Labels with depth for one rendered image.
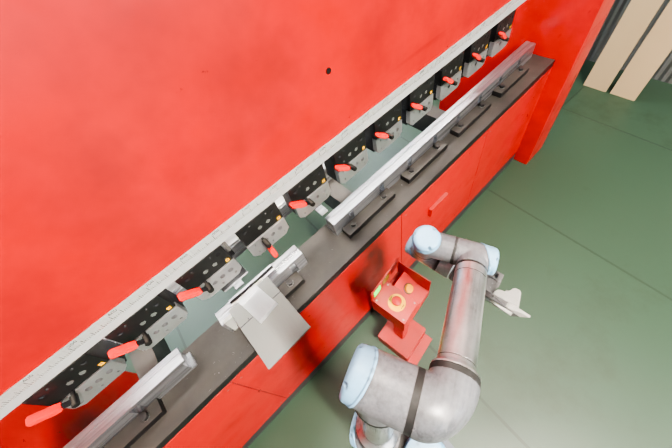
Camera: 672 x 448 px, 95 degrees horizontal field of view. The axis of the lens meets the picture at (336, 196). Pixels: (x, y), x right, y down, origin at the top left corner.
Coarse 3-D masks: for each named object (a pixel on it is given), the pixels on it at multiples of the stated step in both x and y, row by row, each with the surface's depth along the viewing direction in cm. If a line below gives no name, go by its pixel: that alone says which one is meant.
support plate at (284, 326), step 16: (272, 288) 114; (288, 304) 110; (240, 320) 109; (256, 320) 108; (272, 320) 107; (288, 320) 106; (304, 320) 106; (256, 336) 105; (272, 336) 104; (288, 336) 103; (272, 352) 101
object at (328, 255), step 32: (544, 64) 185; (512, 96) 173; (480, 128) 162; (448, 160) 153; (416, 192) 145; (384, 224) 137; (320, 256) 133; (352, 256) 131; (320, 288) 125; (192, 352) 118; (224, 352) 116; (256, 352) 115; (192, 384) 111; (224, 384) 111; (192, 416) 107
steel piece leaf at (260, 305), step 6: (258, 288) 115; (258, 294) 114; (264, 294) 113; (252, 300) 113; (258, 300) 112; (264, 300) 112; (270, 300) 112; (246, 306) 112; (252, 306) 111; (258, 306) 111; (264, 306) 111; (270, 306) 110; (252, 312) 110; (258, 312) 110; (264, 312) 109; (270, 312) 109; (258, 318) 108; (264, 318) 107
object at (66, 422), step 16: (112, 384) 162; (128, 384) 173; (96, 400) 145; (112, 400) 154; (16, 416) 108; (64, 416) 124; (80, 416) 131; (96, 416) 138; (0, 432) 100; (16, 432) 105; (32, 432) 109; (48, 432) 114; (64, 432) 119
